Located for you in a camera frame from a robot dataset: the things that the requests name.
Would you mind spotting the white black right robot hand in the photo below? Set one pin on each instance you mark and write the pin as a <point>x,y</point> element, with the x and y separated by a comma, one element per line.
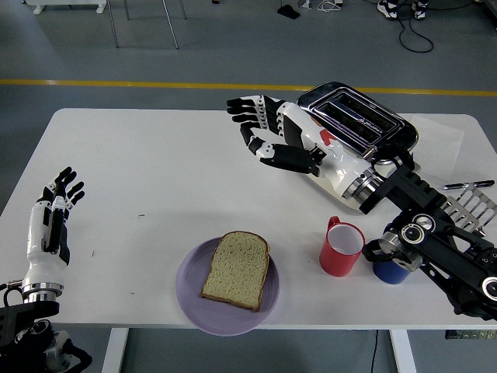
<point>338,163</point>

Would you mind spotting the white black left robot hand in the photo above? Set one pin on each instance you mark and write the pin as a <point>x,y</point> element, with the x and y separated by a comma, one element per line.
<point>37,252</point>

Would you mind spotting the brown bread slice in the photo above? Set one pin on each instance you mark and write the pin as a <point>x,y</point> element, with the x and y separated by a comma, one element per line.
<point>237,270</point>

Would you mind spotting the purple plastic plate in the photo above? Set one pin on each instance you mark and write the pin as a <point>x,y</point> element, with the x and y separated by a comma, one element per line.
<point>229,320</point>

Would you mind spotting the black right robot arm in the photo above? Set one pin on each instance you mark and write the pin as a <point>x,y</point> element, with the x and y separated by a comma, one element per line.
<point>419,190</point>

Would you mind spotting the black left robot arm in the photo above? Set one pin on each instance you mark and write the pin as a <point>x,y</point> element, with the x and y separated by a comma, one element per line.
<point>23,314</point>

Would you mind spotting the cream chrome two-slot toaster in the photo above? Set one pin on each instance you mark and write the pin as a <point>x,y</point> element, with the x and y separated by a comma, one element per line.
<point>400,132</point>

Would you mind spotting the red enamel mug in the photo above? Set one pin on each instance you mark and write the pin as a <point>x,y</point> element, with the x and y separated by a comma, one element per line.
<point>338,264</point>

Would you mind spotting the white paper sheet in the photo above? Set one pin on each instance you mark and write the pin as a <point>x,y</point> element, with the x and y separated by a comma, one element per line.
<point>438,143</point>

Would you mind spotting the blue enamel mug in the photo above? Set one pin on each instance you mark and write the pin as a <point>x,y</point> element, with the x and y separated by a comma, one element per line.
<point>390,274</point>

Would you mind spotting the white table leg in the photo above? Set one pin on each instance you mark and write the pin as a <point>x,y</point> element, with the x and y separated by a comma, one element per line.
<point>114,351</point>
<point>404,351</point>

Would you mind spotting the silver black ballpoint pen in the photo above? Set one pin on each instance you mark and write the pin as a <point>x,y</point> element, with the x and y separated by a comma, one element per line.
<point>466,184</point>

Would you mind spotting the silver metal toast rack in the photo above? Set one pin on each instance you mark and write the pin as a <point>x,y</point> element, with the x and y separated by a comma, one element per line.
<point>475,202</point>

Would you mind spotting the black floor pedal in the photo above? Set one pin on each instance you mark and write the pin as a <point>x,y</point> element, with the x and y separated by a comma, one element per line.
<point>289,12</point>

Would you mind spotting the person's white black shoe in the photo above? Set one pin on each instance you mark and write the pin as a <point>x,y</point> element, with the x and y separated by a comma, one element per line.
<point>419,9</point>
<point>386,8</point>

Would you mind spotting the black table control panel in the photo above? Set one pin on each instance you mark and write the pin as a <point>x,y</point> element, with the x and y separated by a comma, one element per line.
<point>471,334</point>

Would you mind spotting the white stand base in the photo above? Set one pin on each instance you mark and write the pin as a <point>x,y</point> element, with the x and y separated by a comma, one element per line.
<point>39,8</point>

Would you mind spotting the grey metal chair frame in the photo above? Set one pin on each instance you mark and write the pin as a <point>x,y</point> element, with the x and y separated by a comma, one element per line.
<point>171,27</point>

